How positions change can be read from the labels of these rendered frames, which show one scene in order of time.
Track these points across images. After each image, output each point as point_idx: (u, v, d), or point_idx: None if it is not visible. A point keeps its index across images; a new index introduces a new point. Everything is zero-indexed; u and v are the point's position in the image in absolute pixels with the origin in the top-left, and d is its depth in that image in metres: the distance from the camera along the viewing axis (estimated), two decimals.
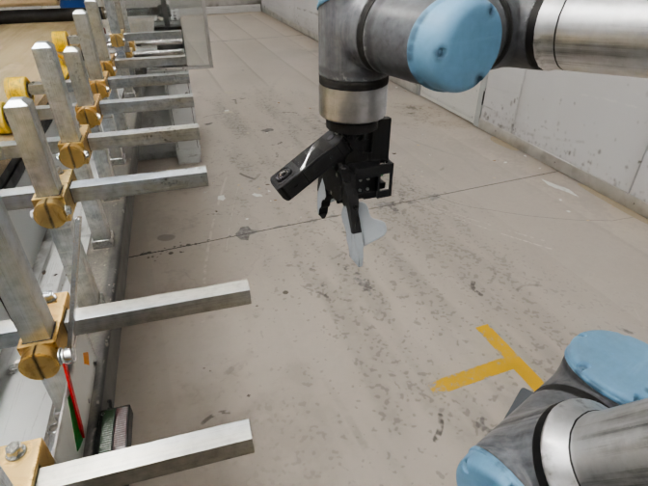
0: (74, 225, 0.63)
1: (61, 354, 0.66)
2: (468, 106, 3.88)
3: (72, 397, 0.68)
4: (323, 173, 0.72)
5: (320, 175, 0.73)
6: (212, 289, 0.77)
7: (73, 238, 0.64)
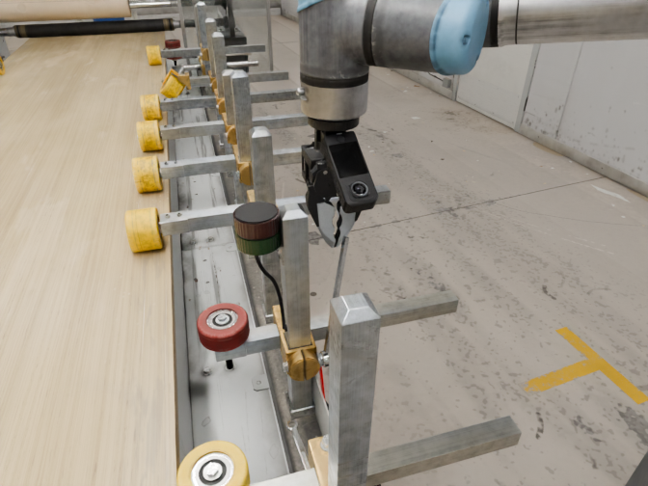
0: (344, 243, 0.72)
1: (321, 358, 0.75)
2: (508, 112, 3.96)
3: (324, 396, 0.77)
4: (316, 196, 0.69)
5: (312, 206, 0.69)
6: (424, 299, 0.85)
7: (342, 256, 0.72)
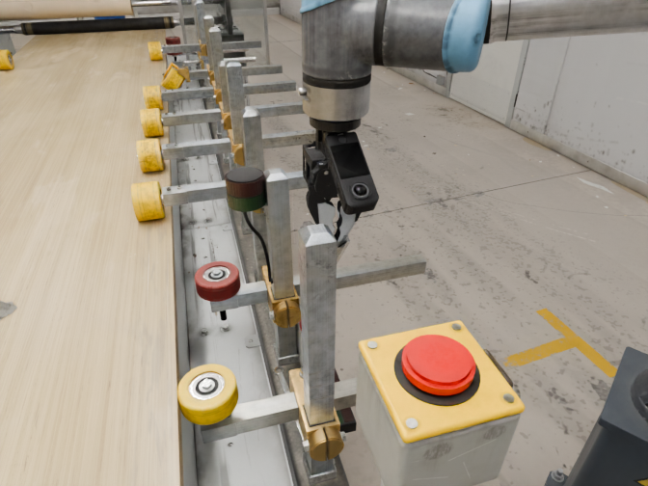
0: (344, 245, 0.73)
1: None
2: (499, 108, 4.08)
3: (301, 330, 0.91)
4: (317, 196, 0.68)
5: (313, 206, 0.69)
6: (396, 261, 0.97)
7: (339, 253, 0.75)
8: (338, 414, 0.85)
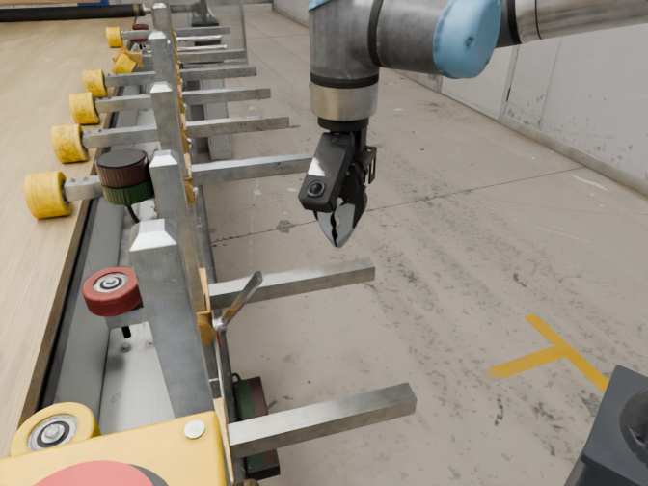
0: (256, 284, 0.55)
1: (217, 330, 0.70)
2: (492, 103, 3.92)
3: (219, 339, 0.77)
4: None
5: None
6: (339, 266, 0.81)
7: (252, 290, 0.57)
8: (259, 454, 0.69)
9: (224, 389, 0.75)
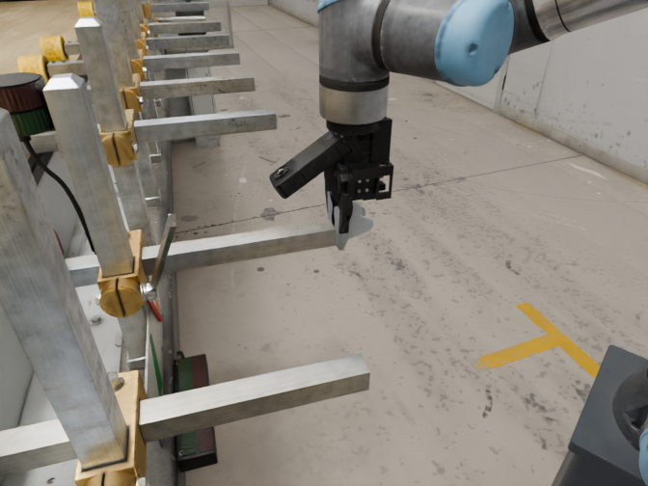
0: (169, 229, 0.46)
1: (146, 296, 0.61)
2: (487, 92, 3.82)
3: (154, 310, 0.67)
4: (327, 182, 0.72)
5: (326, 190, 0.73)
6: (294, 229, 0.71)
7: (167, 239, 0.47)
8: (193, 440, 0.60)
9: (158, 365, 0.65)
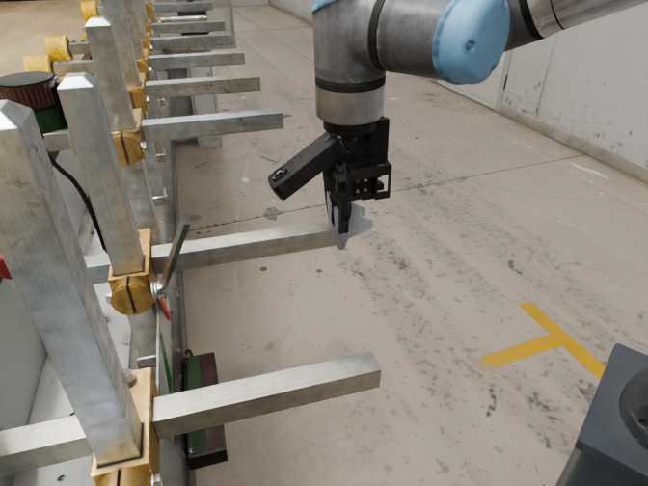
0: (182, 228, 0.46)
1: (156, 294, 0.61)
2: (488, 92, 3.83)
3: (164, 309, 0.67)
4: (326, 182, 0.72)
5: (325, 191, 0.73)
6: (295, 229, 0.71)
7: (179, 237, 0.48)
8: (203, 437, 0.60)
9: (168, 364, 0.66)
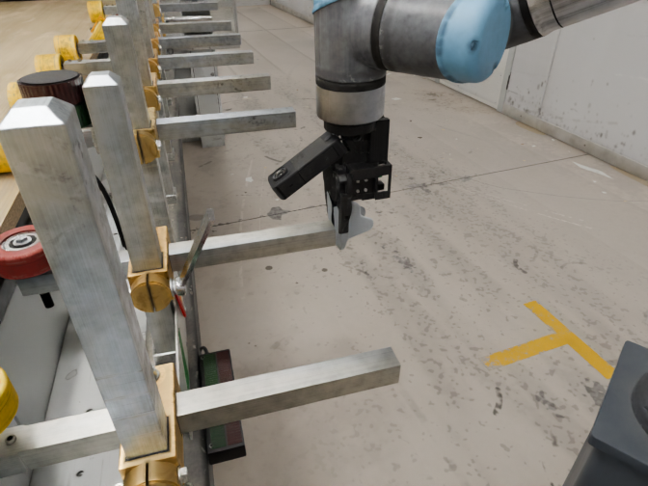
0: (207, 225, 0.47)
1: (175, 290, 0.61)
2: (491, 92, 3.83)
3: (180, 306, 0.68)
4: (326, 182, 0.72)
5: (325, 191, 0.73)
6: (295, 229, 0.71)
7: (203, 233, 0.48)
8: (222, 432, 0.61)
9: (185, 360, 0.66)
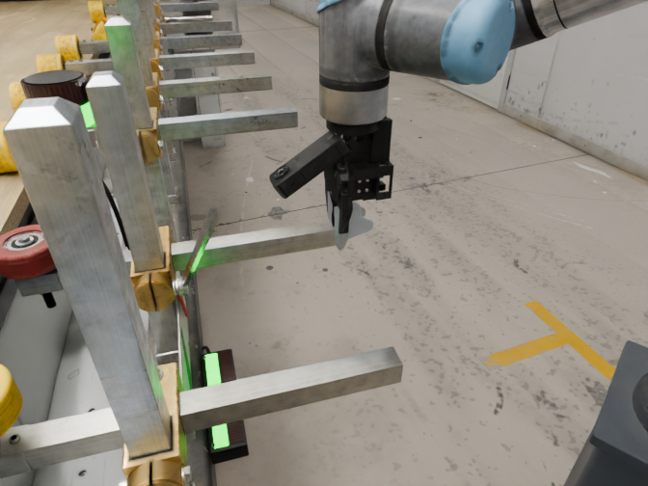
0: (210, 224, 0.47)
1: (177, 290, 0.62)
2: (491, 92, 3.83)
3: (183, 305, 0.68)
4: (327, 182, 0.72)
5: (326, 190, 0.73)
6: (294, 229, 0.71)
7: (206, 233, 0.48)
8: (225, 432, 0.61)
9: (187, 360, 0.66)
